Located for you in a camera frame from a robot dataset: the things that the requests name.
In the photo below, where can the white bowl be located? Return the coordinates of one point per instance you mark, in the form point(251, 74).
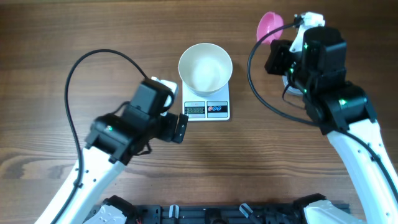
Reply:
point(205, 68)

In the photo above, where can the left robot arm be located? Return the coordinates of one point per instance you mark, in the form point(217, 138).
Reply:
point(111, 143)

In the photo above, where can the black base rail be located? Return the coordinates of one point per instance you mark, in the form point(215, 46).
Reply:
point(310, 209)

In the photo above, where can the pink measuring scoop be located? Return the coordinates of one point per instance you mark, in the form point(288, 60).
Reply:
point(268, 23)

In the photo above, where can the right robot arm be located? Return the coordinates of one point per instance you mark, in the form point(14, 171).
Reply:
point(346, 116)

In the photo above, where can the clear plastic food container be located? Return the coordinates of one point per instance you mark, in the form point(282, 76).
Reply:
point(290, 90)

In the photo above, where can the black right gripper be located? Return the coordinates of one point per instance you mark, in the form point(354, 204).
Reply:
point(280, 48)

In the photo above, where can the white digital kitchen scale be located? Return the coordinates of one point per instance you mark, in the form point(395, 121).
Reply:
point(215, 107)

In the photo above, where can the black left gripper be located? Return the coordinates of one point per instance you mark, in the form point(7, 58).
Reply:
point(168, 134)

